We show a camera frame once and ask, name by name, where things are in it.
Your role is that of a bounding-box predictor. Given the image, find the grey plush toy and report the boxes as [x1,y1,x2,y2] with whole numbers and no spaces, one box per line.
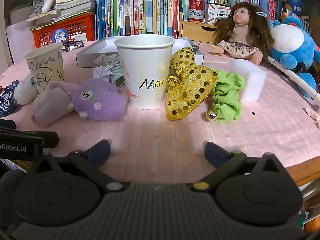
[32,0,47,17]

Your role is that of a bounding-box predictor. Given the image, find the white plastic tube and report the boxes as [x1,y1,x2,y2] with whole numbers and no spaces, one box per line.
[269,56,319,99]

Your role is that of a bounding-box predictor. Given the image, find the green scrunchie with gold bell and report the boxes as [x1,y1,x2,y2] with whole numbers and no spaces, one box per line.
[205,70,247,123]

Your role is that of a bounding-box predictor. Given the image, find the white fluffy toy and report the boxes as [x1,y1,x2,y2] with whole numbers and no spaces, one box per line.
[13,81,40,105]

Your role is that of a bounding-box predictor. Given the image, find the row of upright children's books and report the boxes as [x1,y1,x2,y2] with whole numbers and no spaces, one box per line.
[95,0,182,39]

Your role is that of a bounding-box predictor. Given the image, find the mint patterned hair band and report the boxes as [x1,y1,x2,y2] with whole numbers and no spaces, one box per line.
[94,53,125,88]

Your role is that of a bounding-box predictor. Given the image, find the white plastic board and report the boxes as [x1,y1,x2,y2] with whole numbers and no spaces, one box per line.
[5,21,37,65]

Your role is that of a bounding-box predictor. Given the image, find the wooden drawer box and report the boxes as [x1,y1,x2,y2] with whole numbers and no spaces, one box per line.
[179,12,218,44]

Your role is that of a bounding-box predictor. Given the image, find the brown-haired doll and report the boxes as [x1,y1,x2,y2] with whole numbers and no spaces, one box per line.
[209,2,275,65]

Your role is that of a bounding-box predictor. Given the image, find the blue and white plush toy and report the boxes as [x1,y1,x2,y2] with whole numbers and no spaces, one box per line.
[267,15,320,98]

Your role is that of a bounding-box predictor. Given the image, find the white printed carton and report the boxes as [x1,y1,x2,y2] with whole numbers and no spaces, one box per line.
[204,3,233,25]

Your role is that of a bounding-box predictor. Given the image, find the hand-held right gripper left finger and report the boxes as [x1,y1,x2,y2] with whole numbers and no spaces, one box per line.
[27,140,125,193]

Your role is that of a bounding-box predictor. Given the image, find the red beer can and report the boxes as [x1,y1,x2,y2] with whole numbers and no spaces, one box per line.
[187,0,206,23]

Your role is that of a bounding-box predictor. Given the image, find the red plastic crate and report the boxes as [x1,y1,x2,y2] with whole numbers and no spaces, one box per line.
[30,12,97,49]

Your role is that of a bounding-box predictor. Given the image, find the blue patterned cloth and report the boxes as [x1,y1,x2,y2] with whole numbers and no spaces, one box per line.
[0,80,21,117]

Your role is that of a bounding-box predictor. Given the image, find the metal binder clip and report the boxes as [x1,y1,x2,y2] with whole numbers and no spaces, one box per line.
[189,39,203,55]

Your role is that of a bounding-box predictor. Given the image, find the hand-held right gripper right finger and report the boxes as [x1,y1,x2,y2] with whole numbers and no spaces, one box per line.
[190,142,288,193]

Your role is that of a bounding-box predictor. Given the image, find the large white paper cup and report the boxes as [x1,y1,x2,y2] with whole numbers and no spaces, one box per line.
[114,35,176,110]

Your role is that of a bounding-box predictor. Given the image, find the doodled paper cup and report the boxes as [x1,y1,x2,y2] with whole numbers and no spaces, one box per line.
[24,42,65,94]

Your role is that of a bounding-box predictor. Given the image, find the pink tablecloth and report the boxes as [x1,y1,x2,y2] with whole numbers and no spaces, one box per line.
[0,40,320,180]

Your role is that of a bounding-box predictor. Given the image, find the purple plush toy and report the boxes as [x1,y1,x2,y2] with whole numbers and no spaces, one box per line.
[30,78,128,127]

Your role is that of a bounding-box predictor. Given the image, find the white cardboard box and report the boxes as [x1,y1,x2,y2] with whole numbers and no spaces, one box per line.
[76,36,203,68]

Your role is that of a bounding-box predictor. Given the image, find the miniature black bicycle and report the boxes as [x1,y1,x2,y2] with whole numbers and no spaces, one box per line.
[61,40,85,52]

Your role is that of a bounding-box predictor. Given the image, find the gold sequin bow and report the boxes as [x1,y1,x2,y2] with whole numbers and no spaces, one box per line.
[165,47,218,121]

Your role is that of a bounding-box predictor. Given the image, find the pale pink clip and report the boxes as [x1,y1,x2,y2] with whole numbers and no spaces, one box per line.
[305,107,320,130]

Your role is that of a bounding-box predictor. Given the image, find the white foam block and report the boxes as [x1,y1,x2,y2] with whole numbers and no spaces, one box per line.
[230,59,268,103]

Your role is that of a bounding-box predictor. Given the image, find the white folded paper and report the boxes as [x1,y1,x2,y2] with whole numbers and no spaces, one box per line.
[92,64,114,82]

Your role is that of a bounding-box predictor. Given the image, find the stack of worn books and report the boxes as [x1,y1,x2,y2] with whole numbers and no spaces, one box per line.
[26,0,98,27]

